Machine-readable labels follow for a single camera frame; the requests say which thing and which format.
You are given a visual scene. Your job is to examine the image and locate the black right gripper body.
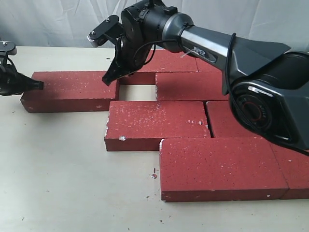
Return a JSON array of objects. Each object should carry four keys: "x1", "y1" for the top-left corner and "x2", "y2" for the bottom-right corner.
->
[{"x1": 112, "y1": 36, "x2": 153, "y2": 73}]

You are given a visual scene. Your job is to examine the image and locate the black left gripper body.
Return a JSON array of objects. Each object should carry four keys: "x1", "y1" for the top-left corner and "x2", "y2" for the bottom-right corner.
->
[{"x1": 0, "y1": 67, "x2": 30, "y2": 96}]

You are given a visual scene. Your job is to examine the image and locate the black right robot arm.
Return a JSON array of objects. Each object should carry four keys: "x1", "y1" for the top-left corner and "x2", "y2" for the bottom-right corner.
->
[{"x1": 102, "y1": 0, "x2": 309, "y2": 155}]

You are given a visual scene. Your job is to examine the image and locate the rear row left brick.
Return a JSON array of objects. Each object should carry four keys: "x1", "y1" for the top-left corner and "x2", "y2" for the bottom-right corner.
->
[{"x1": 119, "y1": 50, "x2": 198, "y2": 85}]

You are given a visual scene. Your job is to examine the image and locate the rear row right brick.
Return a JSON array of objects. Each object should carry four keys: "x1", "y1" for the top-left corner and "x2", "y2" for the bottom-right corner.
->
[{"x1": 196, "y1": 58, "x2": 222, "y2": 73}]

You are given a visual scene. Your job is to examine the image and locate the white backdrop cloth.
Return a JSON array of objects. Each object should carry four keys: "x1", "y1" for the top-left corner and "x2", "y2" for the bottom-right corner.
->
[{"x1": 0, "y1": 0, "x2": 309, "y2": 51}]

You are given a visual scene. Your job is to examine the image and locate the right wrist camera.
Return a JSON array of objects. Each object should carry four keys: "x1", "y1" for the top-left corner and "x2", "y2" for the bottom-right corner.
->
[{"x1": 87, "y1": 14, "x2": 124, "y2": 47}]

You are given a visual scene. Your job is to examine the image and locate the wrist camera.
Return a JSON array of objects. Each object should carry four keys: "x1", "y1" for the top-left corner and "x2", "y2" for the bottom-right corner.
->
[
  {"x1": 87, "y1": 14, "x2": 124, "y2": 47},
  {"x1": 0, "y1": 41, "x2": 17, "y2": 65}
]

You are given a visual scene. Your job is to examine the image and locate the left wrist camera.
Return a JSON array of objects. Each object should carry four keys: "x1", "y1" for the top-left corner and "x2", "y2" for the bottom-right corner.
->
[{"x1": 0, "y1": 41, "x2": 17, "y2": 65}]

